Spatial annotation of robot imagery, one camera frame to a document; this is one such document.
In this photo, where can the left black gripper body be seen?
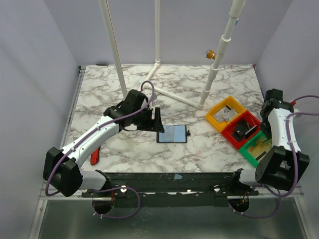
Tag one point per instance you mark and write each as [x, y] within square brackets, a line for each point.
[144, 120]

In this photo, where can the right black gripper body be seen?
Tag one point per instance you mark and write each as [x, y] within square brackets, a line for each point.
[264, 128]

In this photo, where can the black leather card holder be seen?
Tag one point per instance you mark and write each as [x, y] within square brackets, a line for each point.
[173, 134]

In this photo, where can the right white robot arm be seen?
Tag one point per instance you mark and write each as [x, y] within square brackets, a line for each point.
[274, 151]

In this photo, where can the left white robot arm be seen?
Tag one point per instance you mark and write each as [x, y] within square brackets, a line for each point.
[62, 166]

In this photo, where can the red plastic bin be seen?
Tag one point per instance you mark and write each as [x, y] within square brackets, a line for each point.
[242, 129]

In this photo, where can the yellow plastic bin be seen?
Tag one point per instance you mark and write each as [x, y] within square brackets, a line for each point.
[225, 112]

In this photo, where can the green plastic bin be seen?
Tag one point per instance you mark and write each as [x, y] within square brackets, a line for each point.
[256, 148]

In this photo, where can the orange knob on pipe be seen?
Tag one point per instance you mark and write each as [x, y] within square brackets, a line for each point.
[210, 54]

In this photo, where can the left aluminium side rail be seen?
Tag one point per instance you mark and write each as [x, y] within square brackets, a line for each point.
[74, 100]

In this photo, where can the red black handled tool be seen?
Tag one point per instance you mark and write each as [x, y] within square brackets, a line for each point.
[95, 157]

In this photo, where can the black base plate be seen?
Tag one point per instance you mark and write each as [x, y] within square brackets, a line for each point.
[171, 189]

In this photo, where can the white PVC pipe frame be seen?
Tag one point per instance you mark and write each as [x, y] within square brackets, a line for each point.
[234, 14]

